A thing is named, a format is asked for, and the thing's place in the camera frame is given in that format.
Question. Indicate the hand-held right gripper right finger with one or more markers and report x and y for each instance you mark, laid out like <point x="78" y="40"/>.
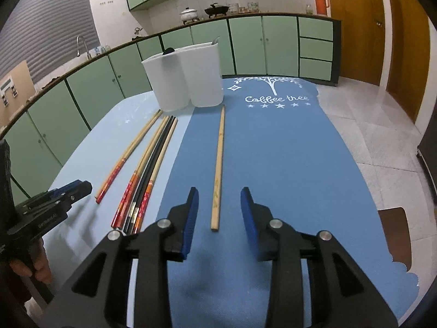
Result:
<point x="249" y="222"/>

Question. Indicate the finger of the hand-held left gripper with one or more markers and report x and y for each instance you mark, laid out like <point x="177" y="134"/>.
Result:
<point x="80" y="193"/>
<point x="68" y="188"/>

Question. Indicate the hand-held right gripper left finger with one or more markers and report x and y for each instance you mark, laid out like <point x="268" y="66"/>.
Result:
<point x="191" y="225"/>

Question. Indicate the plain wooden chopstick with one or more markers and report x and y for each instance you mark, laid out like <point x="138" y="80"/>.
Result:
<point x="219" y="164"/>

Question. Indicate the black chopstick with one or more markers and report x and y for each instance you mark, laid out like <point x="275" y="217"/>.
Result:
<point x="153" y="164"/>
<point x="157" y="164"/>

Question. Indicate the person's left hand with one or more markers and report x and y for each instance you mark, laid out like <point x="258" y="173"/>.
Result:
<point x="41" y="263"/>

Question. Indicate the dark blue printed mat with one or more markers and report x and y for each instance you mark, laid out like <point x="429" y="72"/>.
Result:
<point x="273" y="164"/>

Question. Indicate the cardboard box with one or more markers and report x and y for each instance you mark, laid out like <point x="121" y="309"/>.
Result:
<point x="20" y="92"/>

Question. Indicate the green kitchen counter cabinets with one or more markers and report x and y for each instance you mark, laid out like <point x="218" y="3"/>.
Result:
<point x="102" y="82"/>

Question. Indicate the metal faucet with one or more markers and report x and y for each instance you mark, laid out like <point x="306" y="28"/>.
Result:
<point x="79" y="44"/>

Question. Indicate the brown wooden chair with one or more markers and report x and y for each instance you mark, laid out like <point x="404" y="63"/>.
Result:
<point x="396" y="239"/>

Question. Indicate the grey window blind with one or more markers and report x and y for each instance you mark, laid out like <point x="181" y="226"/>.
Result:
<point x="51" y="24"/>

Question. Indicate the dark furniture edge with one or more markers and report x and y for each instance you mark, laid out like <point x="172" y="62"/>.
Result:
<point x="428" y="164"/>

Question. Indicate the white cooking pot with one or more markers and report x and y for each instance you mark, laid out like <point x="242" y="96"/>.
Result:
<point x="188" y="14"/>

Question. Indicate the black wok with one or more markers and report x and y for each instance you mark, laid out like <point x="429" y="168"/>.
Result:
<point x="215" y="9"/>

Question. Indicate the small glass jar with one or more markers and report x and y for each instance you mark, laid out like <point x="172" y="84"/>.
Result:
<point x="309" y="9"/>

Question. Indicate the wooden door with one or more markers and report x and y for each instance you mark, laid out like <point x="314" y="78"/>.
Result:
<point x="355" y="27"/>
<point x="409" y="51"/>

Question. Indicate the orange thermos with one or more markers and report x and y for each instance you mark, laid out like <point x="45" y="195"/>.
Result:
<point x="321" y="3"/>

